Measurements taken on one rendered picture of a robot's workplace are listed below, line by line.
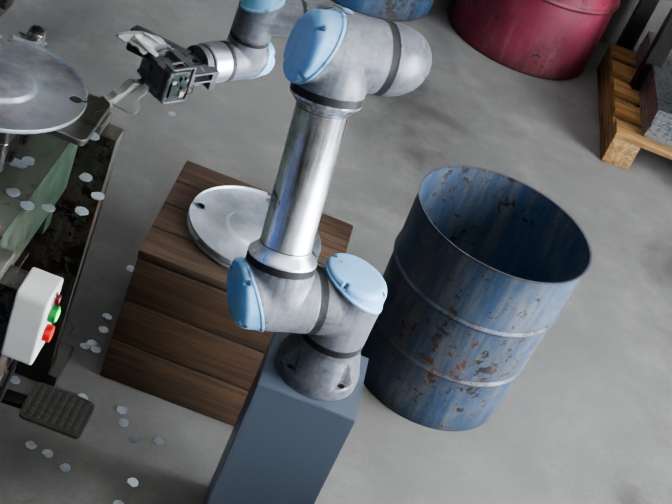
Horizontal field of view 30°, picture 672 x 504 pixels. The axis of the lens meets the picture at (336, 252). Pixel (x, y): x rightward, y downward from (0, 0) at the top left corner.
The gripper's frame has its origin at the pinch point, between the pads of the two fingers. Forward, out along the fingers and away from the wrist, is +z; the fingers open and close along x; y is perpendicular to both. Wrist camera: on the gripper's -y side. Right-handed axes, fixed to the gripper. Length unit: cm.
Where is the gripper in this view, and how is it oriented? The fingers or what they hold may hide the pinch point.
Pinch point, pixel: (103, 69)
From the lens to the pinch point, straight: 217.7
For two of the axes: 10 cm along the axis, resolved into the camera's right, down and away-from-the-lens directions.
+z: -6.9, 2.1, -6.9
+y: 6.4, 6.3, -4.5
